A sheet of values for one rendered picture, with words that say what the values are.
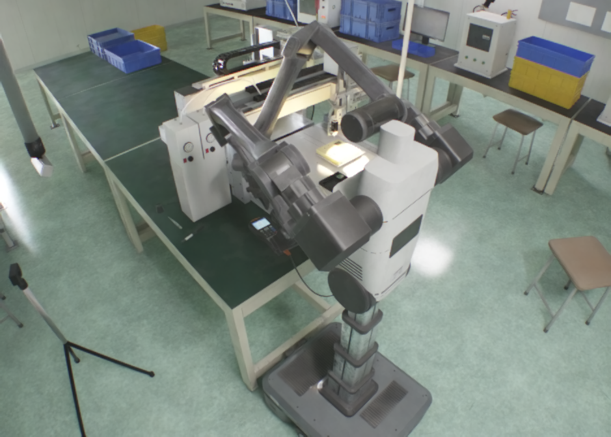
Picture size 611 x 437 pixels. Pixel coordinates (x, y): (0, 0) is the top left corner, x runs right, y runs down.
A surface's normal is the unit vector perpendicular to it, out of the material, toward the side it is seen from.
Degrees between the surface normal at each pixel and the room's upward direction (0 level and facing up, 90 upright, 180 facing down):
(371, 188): 63
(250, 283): 0
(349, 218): 30
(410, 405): 0
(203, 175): 90
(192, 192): 90
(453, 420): 0
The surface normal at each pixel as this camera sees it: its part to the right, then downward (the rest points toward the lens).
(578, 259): -0.04, -0.77
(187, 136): 0.68, 0.47
